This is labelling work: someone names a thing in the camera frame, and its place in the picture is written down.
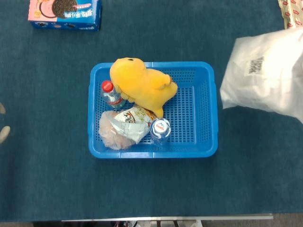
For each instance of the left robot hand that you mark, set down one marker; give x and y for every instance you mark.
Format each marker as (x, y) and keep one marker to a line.
(3, 134)

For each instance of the yellow plush toy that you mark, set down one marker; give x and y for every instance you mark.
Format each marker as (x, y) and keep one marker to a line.
(142, 87)

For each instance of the clear water bottle white cap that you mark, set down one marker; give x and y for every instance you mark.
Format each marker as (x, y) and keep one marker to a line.
(160, 130)

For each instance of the white frosted zip bag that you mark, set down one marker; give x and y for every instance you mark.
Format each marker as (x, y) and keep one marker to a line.
(260, 78)

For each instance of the blue perforated plastic basket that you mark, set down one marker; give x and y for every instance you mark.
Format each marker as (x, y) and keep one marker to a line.
(189, 106)

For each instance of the red-capped cola bottle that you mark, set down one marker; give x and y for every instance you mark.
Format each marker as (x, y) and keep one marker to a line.
(111, 94)

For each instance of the white crinkled snack bag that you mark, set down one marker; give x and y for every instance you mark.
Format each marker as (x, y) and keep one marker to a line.
(130, 125)

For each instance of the blue pink Oreo box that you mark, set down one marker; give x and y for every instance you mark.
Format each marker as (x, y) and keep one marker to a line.
(66, 14)

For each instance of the dark blue table cloth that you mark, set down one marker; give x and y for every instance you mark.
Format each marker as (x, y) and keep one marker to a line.
(151, 184)

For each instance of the cream red-print foil snack bag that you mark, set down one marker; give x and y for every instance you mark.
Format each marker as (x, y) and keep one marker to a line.
(292, 14)

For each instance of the aluminium table edge rail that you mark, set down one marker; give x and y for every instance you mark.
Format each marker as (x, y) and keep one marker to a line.
(165, 217)

